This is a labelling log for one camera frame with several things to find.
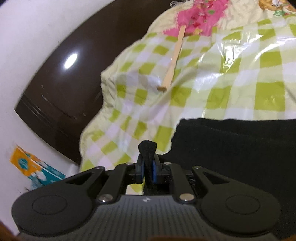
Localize black pants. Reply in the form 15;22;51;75
138;117;296;239

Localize orange blue tissue pack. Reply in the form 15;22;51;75
10;146;66;190

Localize wooden back scratcher stick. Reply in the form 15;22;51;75
157;25;186;92

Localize dark wooden headboard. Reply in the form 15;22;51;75
14;0;186;165

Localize checkered floral bed sheet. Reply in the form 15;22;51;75
80;1;295;171

